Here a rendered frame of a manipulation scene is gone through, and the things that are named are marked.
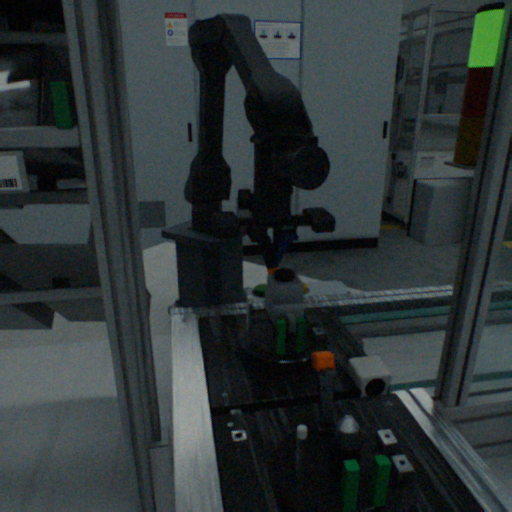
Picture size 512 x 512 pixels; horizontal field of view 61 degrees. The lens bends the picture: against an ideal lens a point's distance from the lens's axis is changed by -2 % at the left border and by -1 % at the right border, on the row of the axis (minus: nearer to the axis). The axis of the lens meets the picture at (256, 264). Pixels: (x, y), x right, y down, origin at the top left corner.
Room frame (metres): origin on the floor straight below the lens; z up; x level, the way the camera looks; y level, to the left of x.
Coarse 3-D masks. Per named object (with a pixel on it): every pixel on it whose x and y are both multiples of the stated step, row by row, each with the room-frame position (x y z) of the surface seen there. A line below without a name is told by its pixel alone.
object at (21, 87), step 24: (0, 48) 0.38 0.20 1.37; (24, 48) 0.38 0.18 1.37; (48, 48) 0.39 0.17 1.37; (0, 72) 0.37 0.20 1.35; (24, 72) 0.37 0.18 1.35; (48, 72) 0.38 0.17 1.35; (0, 96) 0.36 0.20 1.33; (24, 96) 0.36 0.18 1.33; (48, 96) 0.37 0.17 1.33; (72, 96) 0.43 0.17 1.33; (0, 120) 0.36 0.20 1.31; (24, 120) 0.36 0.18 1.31; (48, 120) 0.37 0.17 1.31; (48, 168) 0.44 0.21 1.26; (72, 168) 0.44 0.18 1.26
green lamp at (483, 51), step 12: (492, 12) 0.48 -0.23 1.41; (480, 24) 0.49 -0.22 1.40; (492, 24) 0.48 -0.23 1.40; (480, 36) 0.49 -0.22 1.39; (492, 36) 0.48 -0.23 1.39; (480, 48) 0.48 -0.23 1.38; (492, 48) 0.47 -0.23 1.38; (468, 60) 0.50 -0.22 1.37; (480, 60) 0.48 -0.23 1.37; (492, 60) 0.47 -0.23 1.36
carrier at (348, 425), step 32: (224, 416) 0.42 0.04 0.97; (256, 416) 0.42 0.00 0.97; (288, 416) 0.42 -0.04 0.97; (352, 416) 0.42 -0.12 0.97; (384, 416) 0.42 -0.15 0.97; (224, 448) 0.37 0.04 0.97; (256, 448) 0.37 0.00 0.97; (288, 448) 0.35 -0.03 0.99; (320, 448) 0.35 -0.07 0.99; (352, 448) 0.31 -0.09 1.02; (384, 448) 0.34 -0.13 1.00; (416, 448) 0.37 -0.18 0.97; (224, 480) 0.33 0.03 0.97; (256, 480) 0.33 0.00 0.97; (288, 480) 0.31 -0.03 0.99; (320, 480) 0.31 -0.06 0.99; (352, 480) 0.27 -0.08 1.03; (384, 480) 0.28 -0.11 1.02; (416, 480) 0.31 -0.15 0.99; (448, 480) 0.33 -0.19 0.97
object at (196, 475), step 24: (192, 336) 0.62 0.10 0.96; (192, 360) 0.55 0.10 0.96; (192, 384) 0.50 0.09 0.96; (192, 408) 0.45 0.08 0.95; (408, 408) 0.45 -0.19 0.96; (432, 408) 0.45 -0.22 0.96; (192, 432) 0.41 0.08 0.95; (432, 432) 0.40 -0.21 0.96; (456, 432) 0.40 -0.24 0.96; (192, 456) 0.37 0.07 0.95; (216, 456) 0.40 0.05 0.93; (456, 456) 0.37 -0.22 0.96; (480, 456) 0.37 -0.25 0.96; (192, 480) 0.34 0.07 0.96; (216, 480) 0.33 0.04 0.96; (480, 480) 0.34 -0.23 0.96; (192, 504) 0.31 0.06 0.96; (216, 504) 0.31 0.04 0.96; (480, 504) 0.31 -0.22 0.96; (504, 504) 0.31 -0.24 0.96
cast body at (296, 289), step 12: (276, 276) 0.57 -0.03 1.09; (288, 276) 0.56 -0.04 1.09; (276, 288) 0.55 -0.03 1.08; (288, 288) 0.55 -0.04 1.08; (300, 288) 0.55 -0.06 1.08; (276, 300) 0.55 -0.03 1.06; (288, 300) 0.55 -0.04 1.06; (300, 300) 0.55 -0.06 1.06; (276, 312) 0.54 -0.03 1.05; (288, 312) 0.54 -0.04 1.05; (300, 312) 0.55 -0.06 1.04; (288, 324) 0.53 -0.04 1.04
